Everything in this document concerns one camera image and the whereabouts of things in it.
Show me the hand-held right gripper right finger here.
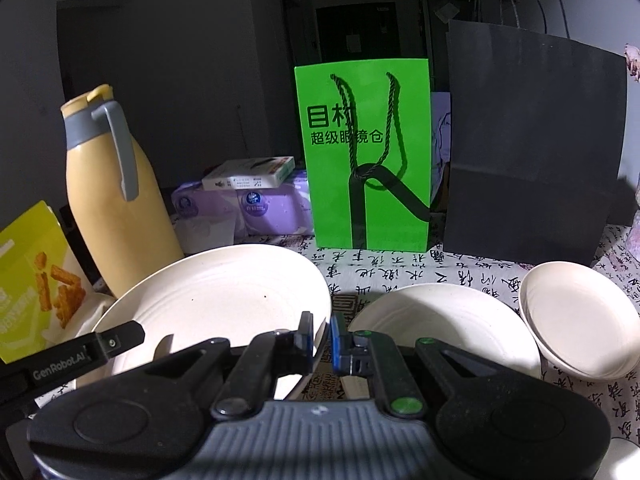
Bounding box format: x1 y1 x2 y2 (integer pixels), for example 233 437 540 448
331 312 488 418

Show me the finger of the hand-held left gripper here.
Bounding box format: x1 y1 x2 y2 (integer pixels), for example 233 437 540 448
92 321 146 362

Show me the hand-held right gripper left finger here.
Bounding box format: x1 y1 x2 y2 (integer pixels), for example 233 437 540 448
144 312 327 422

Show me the medium cream plate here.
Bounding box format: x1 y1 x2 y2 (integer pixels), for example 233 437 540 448
348 283 542 387

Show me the large cream plate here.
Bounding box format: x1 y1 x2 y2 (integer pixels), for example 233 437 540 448
75 244 332 402

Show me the deep cream plate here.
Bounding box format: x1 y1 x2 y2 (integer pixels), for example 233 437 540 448
518 261 640 379

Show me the yellow snack box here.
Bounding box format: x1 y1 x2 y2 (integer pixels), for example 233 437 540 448
0 200 94 364

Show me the calligraphy print tablecloth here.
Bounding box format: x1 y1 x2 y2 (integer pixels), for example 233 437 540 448
37 212 640 480

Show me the yellow thermos jug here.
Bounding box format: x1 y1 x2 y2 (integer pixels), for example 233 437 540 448
60 84 186 299

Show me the loose white tissue sheet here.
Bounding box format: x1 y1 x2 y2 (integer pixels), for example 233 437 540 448
175 217 236 254

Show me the small white carton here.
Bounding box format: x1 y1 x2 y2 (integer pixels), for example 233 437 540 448
201 156 296 192

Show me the green paper bag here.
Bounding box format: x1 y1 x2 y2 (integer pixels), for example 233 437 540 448
293 58 432 252

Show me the black paper bag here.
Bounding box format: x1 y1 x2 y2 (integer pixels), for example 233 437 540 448
444 0 629 267

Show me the dark door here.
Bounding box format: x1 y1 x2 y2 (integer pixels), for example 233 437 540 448
315 2 401 68

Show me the pink ceramic vase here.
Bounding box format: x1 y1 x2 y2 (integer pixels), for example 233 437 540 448
627 207 640 256

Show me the bunch of dried roses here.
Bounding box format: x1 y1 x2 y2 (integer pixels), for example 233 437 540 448
624 44 640 83

